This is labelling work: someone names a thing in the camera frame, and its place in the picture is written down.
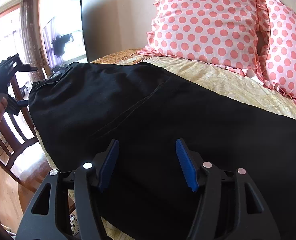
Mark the cream patterned bedspread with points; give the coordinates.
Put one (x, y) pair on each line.
(225, 79)

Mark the black pants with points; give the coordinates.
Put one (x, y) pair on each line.
(163, 129)

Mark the wooden chair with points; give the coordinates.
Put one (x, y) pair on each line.
(22, 157)

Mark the large pink polka-dot pillow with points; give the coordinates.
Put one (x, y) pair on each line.
(220, 32)

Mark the dark framed mirror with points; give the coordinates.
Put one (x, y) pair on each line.
(63, 36)

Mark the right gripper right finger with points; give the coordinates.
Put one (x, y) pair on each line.
(230, 206)

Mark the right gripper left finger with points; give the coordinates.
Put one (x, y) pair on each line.
(47, 214)

